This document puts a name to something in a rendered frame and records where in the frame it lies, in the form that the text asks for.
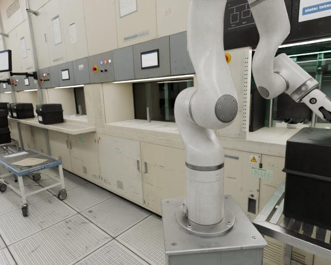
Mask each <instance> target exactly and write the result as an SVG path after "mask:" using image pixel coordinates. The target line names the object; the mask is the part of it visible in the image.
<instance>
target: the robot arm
mask: <svg viewBox="0 0 331 265"><path fill-rule="evenodd" d="M247 1H248V3H249V6H250V9H251V12H252V15H253V18H254V21H255V23H256V27H257V30H258V33H259V35H260V40H259V43H258V45H257V48H256V50H255V53H254V56H253V60H252V73H253V77H254V80H255V83H256V86H257V89H258V91H259V93H260V94H261V96H262V97H263V98H265V99H273V98H275V97H277V96H278V95H280V94H281V93H283V92H286V93H287V94H288V95H290V96H291V97H292V99H293V100H295V101H298V100H299V101H298V102H299V103H300V102H302V101H303V102H304V103H305V104H306V105H307V106H308V107H309V108H310V109H311V110H312V111H313V112H314V113H315V114H316V115H318V116H319V117H320V118H321V119H322V120H323V121H329V122H330V123H331V99H330V98H329V97H327V96H326V95H325V94H324V93H322V92H321V91H320V90H318V88H319V87H320V86H319V85H318V82H317V81H316V80H315V79H314V78H313V77H312V76H310V75H309V74H308V73H307V72H306V71H304V70H303V69H302V68H301V67H300V66H298V65H297V64H296V63H295V62H294V61H293V60H292V59H290V58H289V57H288V56H287V55H286V54H284V53H282V54H279V55H278V56H276V57H275V54H276V52H277V50H278V48H279V46H280V45H281V43H282V42H283V41H284V40H285V38H286V37H287V36H288V35H289V33H290V23H289V19H288V15H287V11H286V7H285V3H284V0H247ZM226 2H227V0H191V1H190V5H189V9H188V15H187V44H188V52H189V57H190V60H191V63H192V65H193V67H194V70H195V73H196V77H197V81H198V86H196V87H189V88H186V89H184V90H183V91H182V92H180V93H179V94H178V96H177V98H176V100H175V104H174V116H175V122H176V124H177V128H178V131H179V133H180V136H181V138H182V141H183V144H184V148H185V187H186V203H185V204H182V205H181V206H180V207H179V208H178V209H177V211H176V221H177V223H178V225H179V226H180V227H181V228H182V229H184V230H185V231H187V232H189V233H191V234H194V235H197V236H203V237H214V236H220V235H223V234H225V233H227V232H229V231H230V230H231V229H232V228H233V226H234V223H235V217H234V214H233V212H232V211H231V210H230V209H229V208H228V207H226V206H225V205H224V149H223V146H222V144H221V143H220V141H219V140H218V138H217V136H216V135H215V133H214V131H213V129H214V130H219V129H223V128H226V127H227V126H229V125H230V124H232V123H233V122H234V121H235V119H236V117H237V115H238V112H239V96H238V93H237V90H236V86H235V83H234V80H233V78H232V75H231V73H230V70H229V67H228V65H227V62H226V58H225V53H224V45H223V27H224V11H225V6H226ZM274 57H275V58H274ZM317 85H318V86H317Z"/></svg>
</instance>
